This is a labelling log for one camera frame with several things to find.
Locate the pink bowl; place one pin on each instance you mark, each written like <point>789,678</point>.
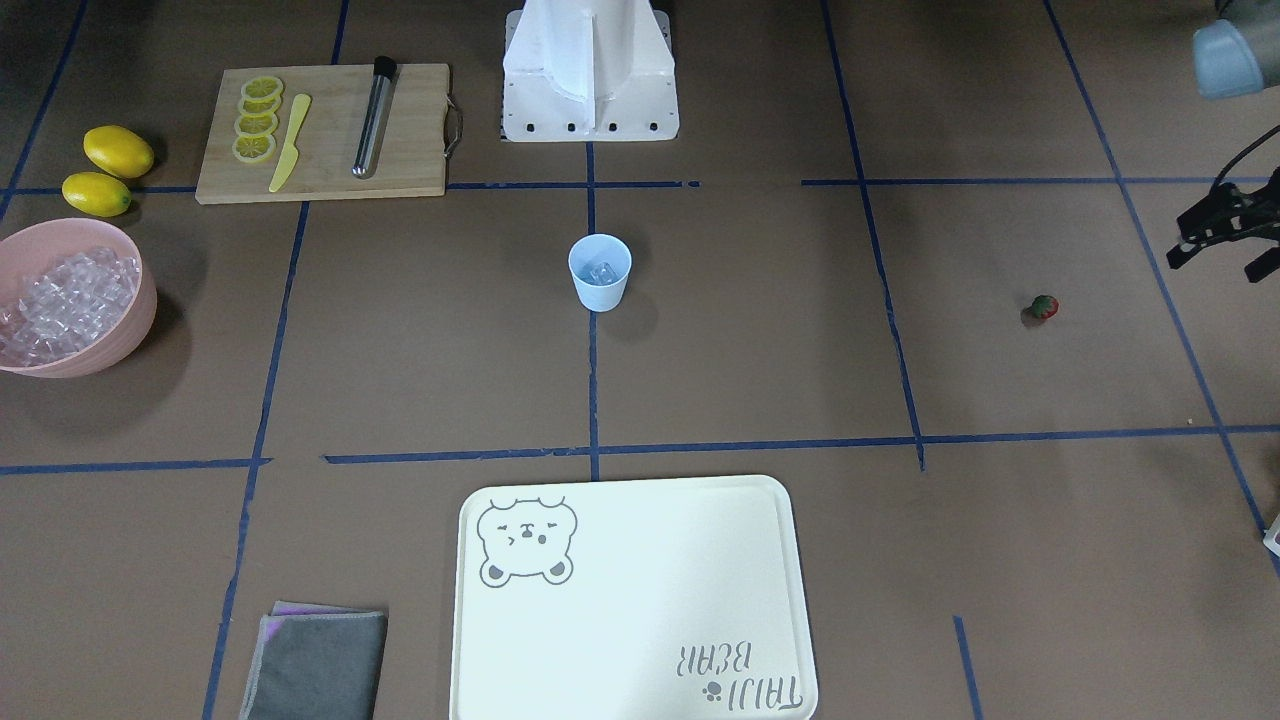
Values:
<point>33,250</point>

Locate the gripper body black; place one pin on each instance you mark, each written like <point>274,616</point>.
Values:
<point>1218,222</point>

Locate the strawberry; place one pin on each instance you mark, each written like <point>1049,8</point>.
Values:
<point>1043,307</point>

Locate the lemon slices row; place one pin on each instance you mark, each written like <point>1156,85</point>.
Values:
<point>260,98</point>

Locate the grey folded cloth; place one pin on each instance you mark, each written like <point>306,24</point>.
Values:
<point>315,661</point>

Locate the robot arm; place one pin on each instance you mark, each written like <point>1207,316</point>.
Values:
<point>1235,56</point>

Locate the lemon far from board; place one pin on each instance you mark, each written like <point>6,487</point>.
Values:
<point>97,194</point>

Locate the steel muddler black tip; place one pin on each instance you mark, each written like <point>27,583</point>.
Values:
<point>384,72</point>

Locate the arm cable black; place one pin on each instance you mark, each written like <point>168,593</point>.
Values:
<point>1219,180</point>

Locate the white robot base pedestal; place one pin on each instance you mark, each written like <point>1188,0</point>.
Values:
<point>588,71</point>

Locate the wooden cutting board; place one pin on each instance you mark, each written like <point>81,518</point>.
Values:
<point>411,160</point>

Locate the pile of ice cubes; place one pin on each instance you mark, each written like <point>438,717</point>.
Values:
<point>77,301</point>

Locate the light blue cup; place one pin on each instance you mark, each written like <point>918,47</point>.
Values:
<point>599,248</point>

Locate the lemon near board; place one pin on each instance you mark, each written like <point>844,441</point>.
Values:
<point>118,151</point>

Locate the yellow plastic knife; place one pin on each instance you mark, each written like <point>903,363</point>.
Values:
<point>289,152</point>

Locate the ice cube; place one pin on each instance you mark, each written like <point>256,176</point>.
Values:
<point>600,274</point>

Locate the cream bear tray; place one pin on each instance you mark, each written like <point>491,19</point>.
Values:
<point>677,598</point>

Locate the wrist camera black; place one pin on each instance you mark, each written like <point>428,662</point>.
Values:
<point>1230,215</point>

